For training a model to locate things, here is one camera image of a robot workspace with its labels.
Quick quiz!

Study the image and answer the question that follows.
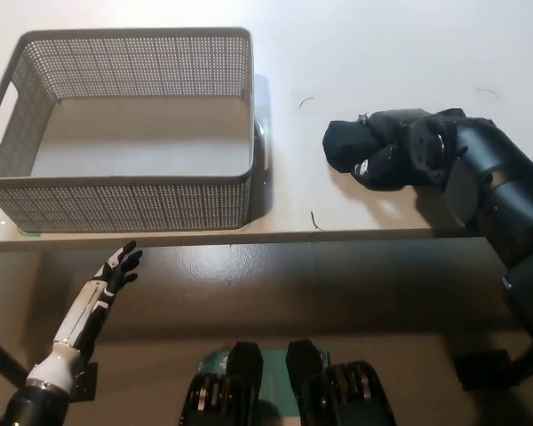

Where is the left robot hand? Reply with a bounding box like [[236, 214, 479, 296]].
[[52, 240, 144, 363]]

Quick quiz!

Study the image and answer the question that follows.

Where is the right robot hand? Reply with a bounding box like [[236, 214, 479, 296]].
[[352, 106, 433, 193]]

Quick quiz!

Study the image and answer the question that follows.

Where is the grey perforated plastic basket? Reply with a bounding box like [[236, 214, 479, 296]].
[[0, 27, 254, 233]]

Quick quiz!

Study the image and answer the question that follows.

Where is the black table foot bracket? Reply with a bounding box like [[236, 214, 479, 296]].
[[453, 349, 513, 392], [73, 361, 99, 403]]

